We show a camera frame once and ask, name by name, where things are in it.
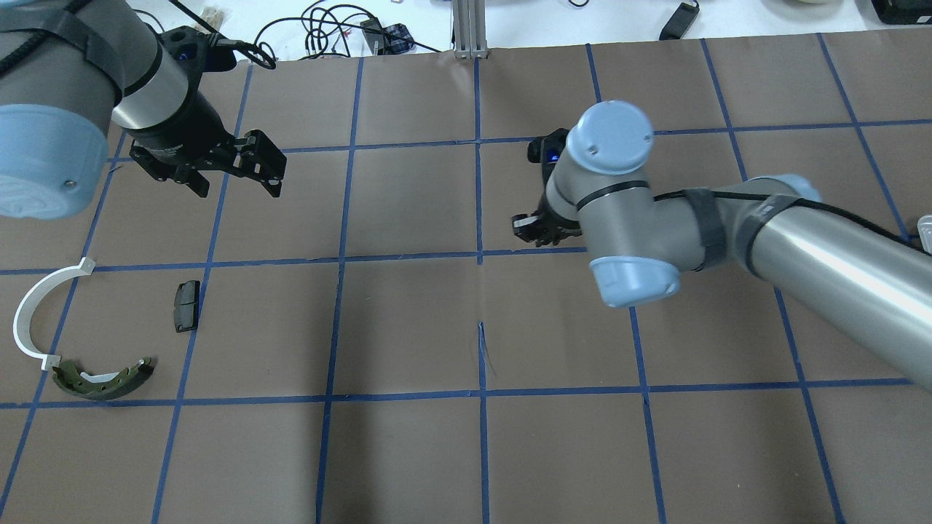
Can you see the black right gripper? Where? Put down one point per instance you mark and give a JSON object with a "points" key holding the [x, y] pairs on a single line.
{"points": [[536, 226]]}

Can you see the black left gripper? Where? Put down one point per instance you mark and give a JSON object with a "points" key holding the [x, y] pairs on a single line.
{"points": [[184, 125]]}

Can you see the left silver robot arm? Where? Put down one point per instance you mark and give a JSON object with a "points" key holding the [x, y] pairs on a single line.
{"points": [[71, 69]]}

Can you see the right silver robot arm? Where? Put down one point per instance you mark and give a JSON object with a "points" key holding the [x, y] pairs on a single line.
{"points": [[857, 276]]}

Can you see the silver ribbed metal tray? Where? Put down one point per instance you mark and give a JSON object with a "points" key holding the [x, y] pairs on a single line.
{"points": [[924, 232]]}

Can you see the grey brake pad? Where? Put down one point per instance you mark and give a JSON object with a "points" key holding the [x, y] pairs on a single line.
{"points": [[186, 308]]}

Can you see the olive green brake shoe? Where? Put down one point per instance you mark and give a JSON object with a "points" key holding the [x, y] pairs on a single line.
{"points": [[72, 380]]}

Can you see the black power adapter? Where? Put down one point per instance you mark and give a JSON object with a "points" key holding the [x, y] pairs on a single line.
{"points": [[680, 21]]}

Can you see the aluminium frame post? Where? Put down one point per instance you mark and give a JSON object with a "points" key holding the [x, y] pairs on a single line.
{"points": [[469, 29]]}

